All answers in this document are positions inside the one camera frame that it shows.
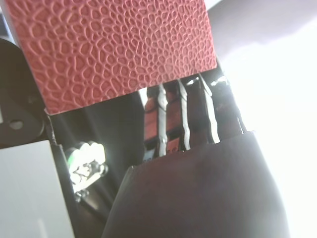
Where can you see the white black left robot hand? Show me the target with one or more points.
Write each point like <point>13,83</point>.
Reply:
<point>198,198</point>

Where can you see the red foam block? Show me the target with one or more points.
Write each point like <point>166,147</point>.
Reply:
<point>111,54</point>

